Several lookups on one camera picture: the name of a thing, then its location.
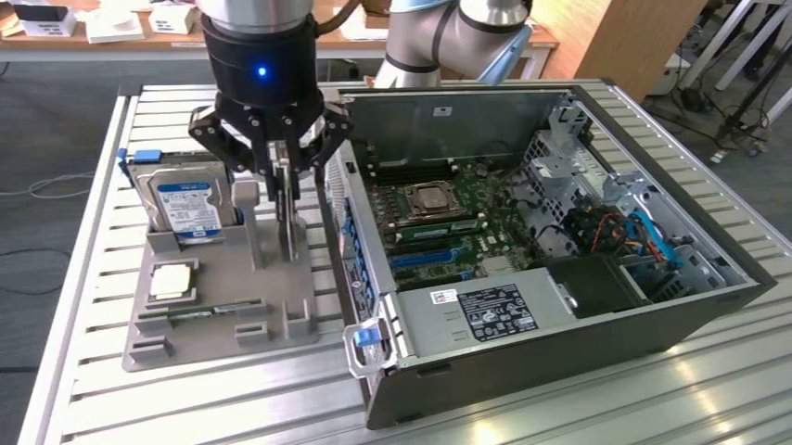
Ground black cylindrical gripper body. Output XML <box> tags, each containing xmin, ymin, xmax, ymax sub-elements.
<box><xmin>203</xmin><ymin>17</ymin><xmax>329</xmax><ymax>143</ymax></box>

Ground green GPU with black shroud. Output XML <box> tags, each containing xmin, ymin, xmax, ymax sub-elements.
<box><xmin>270</xmin><ymin>141</ymin><xmax>299</xmax><ymax>263</ymax></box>

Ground blue disk caddy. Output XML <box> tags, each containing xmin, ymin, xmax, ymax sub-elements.
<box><xmin>115</xmin><ymin>144</ymin><xmax>240</xmax><ymax>196</ymax></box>

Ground black RAM slot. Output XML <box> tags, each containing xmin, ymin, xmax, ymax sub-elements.
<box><xmin>370</xmin><ymin>157</ymin><xmax>457</xmax><ymax>171</ymax></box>
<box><xmin>373</xmin><ymin>166</ymin><xmax>459</xmax><ymax>180</ymax></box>
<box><xmin>371</xmin><ymin>161</ymin><xmax>458</xmax><ymax>175</ymax></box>
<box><xmin>374</xmin><ymin>171</ymin><xmax>461</xmax><ymax>185</ymax></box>

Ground white labelled box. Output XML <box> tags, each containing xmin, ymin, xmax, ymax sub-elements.
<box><xmin>147</xmin><ymin>3</ymin><xmax>198</xmax><ymax>34</ymax></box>

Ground silver hard disk blue label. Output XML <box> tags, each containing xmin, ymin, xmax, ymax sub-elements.
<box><xmin>132</xmin><ymin>155</ymin><xmax>240</xmax><ymax>237</ymax></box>

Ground stack of white papers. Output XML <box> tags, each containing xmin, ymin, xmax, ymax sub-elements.
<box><xmin>337</xmin><ymin>16</ymin><xmax>390</xmax><ymax>43</ymax></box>

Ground silver CPU in socket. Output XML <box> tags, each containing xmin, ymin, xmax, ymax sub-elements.
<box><xmin>398</xmin><ymin>181</ymin><xmax>471</xmax><ymax>222</ymax></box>

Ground tarnished CPU chip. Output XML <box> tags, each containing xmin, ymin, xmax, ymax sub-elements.
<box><xmin>413</xmin><ymin>184</ymin><xmax>457</xmax><ymax>210</ymax></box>

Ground white box with round top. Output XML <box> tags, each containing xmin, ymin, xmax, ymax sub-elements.
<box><xmin>83</xmin><ymin>6</ymin><xmax>147</xmax><ymax>45</ymax></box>

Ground long black expansion slot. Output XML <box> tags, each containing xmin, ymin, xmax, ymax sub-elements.
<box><xmin>387</xmin><ymin>240</ymin><xmax>463</xmax><ymax>257</ymax></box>

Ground blue expansion slot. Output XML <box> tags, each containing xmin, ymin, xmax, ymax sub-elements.
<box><xmin>390</xmin><ymin>251</ymin><xmax>463</xmax><ymax>271</ymax></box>

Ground bright silver CPU chip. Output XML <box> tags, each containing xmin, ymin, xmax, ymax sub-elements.
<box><xmin>150</xmin><ymin>266</ymin><xmax>192</xmax><ymax>300</ymax></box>

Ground white box with black lid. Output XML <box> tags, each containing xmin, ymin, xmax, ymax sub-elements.
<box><xmin>12</xmin><ymin>2</ymin><xmax>79</xmax><ymax>37</ymax></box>

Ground grey parts rack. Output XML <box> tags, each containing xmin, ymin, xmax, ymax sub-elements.
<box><xmin>121</xmin><ymin>180</ymin><xmax>323</xmax><ymax>375</ymax></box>

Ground green motherboard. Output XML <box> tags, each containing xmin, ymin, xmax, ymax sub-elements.
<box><xmin>363</xmin><ymin>155</ymin><xmax>546</xmax><ymax>286</ymax></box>

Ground metal disk bay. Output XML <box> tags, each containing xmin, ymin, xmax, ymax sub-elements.
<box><xmin>524</xmin><ymin>104</ymin><xmax>732</xmax><ymax>302</ymax></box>

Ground grey power supply unit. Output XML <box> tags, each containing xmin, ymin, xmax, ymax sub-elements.
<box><xmin>395</xmin><ymin>266</ymin><xmax>581</xmax><ymax>361</ymax></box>

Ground wooden cabinet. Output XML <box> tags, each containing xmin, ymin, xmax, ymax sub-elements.
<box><xmin>530</xmin><ymin>0</ymin><xmax>710</xmax><ymax>101</ymax></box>

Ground white power box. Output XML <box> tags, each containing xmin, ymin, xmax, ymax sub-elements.
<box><xmin>658</xmin><ymin>53</ymin><xmax>689</xmax><ymax>96</ymax></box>

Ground black open PC case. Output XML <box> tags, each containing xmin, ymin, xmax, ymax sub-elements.
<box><xmin>315</xmin><ymin>83</ymin><xmax>780</xmax><ymax>431</ymax></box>

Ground black wheeled stand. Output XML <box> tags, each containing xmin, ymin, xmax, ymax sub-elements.
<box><xmin>710</xmin><ymin>59</ymin><xmax>775</xmax><ymax>163</ymax></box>

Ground white framed desk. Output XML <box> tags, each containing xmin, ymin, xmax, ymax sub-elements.
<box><xmin>677</xmin><ymin>0</ymin><xmax>792</xmax><ymax>121</ymax></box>

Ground person in dark trousers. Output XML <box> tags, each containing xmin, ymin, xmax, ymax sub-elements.
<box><xmin>739</xmin><ymin>13</ymin><xmax>775</xmax><ymax>80</ymax></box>

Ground black camera cable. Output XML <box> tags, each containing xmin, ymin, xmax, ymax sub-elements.
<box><xmin>311</xmin><ymin>0</ymin><xmax>363</xmax><ymax>36</ymax></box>

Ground red yellow power wires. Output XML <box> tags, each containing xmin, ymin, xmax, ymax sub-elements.
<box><xmin>584</xmin><ymin>210</ymin><xmax>649</xmax><ymax>256</ymax></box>

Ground blue flat data wire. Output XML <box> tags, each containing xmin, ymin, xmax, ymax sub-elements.
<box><xmin>624</xmin><ymin>210</ymin><xmax>682</xmax><ymax>271</ymax></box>

